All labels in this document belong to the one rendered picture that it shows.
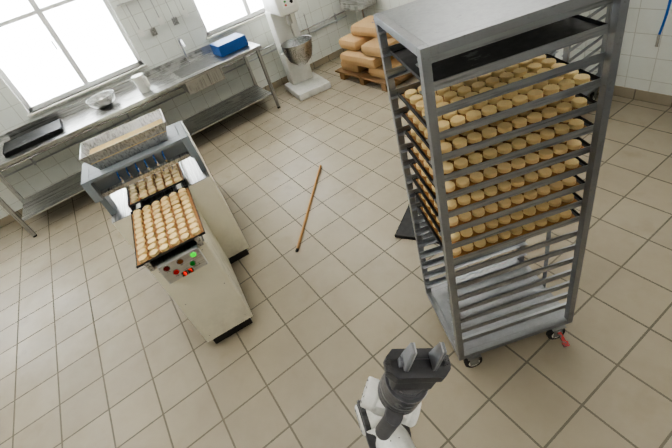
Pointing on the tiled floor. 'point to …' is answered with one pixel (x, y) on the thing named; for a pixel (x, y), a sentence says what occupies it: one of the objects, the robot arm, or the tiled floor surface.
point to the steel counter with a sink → (203, 67)
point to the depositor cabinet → (200, 187)
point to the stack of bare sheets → (408, 228)
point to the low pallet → (371, 77)
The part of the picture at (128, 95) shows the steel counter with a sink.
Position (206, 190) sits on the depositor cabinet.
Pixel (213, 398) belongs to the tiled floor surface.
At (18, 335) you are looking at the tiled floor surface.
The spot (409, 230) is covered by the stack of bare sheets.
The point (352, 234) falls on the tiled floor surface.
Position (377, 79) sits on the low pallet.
